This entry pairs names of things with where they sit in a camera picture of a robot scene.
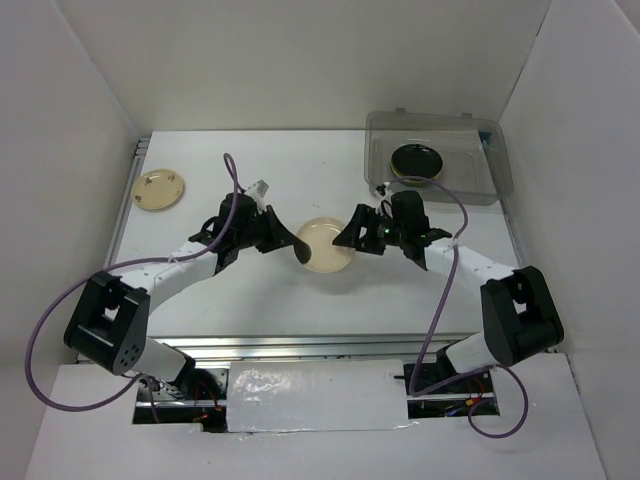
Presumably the black glossy plate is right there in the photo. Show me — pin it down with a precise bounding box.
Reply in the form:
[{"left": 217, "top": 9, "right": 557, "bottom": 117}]
[{"left": 390, "top": 144, "right": 444, "bottom": 179}]

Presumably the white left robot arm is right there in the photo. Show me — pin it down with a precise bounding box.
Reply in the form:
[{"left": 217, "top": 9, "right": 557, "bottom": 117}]
[{"left": 63, "top": 194, "right": 311, "bottom": 399}]

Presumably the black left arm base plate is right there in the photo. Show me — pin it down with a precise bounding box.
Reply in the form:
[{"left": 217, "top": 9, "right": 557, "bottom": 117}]
[{"left": 138, "top": 365, "right": 227, "bottom": 404}]

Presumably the cream plate with brown motifs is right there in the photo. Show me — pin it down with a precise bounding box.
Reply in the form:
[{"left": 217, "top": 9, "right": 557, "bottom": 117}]
[{"left": 130, "top": 169, "right": 185, "bottom": 211}]

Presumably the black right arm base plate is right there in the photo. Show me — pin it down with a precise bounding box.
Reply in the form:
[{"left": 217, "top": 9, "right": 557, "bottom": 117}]
[{"left": 393, "top": 363, "right": 494, "bottom": 400}]

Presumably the white foil-covered panel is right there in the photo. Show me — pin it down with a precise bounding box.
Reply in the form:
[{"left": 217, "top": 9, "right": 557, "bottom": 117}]
[{"left": 226, "top": 360, "right": 409, "bottom": 433}]

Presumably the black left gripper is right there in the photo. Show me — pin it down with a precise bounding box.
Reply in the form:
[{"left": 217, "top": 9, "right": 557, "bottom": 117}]
[{"left": 235, "top": 205, "right": 298, "bottom": 254}]

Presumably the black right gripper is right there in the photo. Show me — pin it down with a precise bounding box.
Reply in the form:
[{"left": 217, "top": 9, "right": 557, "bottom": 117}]
[{"left": 333, "top": 203, "right": 408, "bottom": 255}]

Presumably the lime green plate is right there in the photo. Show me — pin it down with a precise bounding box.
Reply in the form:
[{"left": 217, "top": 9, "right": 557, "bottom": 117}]
[{"left": 396, "top": 173, "right": 441, "bottom": 188}]

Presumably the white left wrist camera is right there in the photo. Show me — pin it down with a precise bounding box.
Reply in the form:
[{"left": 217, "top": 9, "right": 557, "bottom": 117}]
[{"left": 245, "top": 180, "right": 269, "bottom": 202}]

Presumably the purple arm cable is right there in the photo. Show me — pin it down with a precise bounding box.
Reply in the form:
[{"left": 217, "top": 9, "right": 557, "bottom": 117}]
[
  {"left": 24, "top": 152, "right": 251, "bottom": 426},
  {"left": 379, "top": 177, "right": 530, "bottom": 440}
]

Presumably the cream plate with black patch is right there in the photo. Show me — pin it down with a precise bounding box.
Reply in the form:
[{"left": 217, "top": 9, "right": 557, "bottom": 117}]
[{"left": 297, "top": 217, "right": 355, "bottom": 273}]

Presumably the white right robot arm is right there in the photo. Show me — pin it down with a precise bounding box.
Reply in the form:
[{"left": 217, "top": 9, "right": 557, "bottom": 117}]
[{"left": 333, "top": 191, "right": 565, "bottom": 392}]

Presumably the clear plastic bin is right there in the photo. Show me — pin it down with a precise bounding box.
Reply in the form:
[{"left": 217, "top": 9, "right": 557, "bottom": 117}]
[{"left": 364, "top": 109, "right": 513, "bottom": 206}]

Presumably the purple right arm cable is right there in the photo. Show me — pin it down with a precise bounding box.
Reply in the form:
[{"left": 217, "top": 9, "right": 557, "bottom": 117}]
[{"left": 379, "top": 177, "right": 530, "bottom": 440}]

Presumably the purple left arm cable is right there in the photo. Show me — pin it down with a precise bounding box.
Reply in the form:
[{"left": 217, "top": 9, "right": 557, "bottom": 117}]
[{"left": 24, "top": 152, "right": 251, "bottom": 426}]

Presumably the aluminium front rail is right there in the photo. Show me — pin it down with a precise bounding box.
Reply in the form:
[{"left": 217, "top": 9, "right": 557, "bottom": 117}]
[{"left": 74, "top": 332, "right": 551, "bottom": 364}]

